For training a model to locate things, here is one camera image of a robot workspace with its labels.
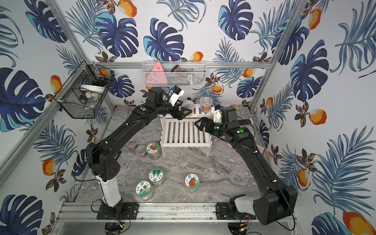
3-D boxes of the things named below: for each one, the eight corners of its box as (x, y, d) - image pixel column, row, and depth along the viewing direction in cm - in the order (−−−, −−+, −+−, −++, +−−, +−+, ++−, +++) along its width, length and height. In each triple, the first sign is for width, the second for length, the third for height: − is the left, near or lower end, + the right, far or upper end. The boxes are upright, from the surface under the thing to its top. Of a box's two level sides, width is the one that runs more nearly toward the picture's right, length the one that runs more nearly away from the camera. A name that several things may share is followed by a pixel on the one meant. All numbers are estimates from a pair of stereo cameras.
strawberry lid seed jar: (184, 193, 82) (184, 188, 75) (185, 179, 87) (184, 173, 80) (198, 193, 82) (199, 188, 75) (198, 179, 87) (199, 173, 80)
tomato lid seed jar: (148, 159, 95) (145, 153, 88) (150, 149, 100) (147, 142, 93) (160, 159, 95) (157, 153, 88) (161, 149, 100) (159, 142, 93)
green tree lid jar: (150, 187, 84) (147, 182, 77) (153, 173, 89) (150, 167, 82) (163, 187, 84) (161, 182, 77) (165, 173, 89) (163, 167, 82)
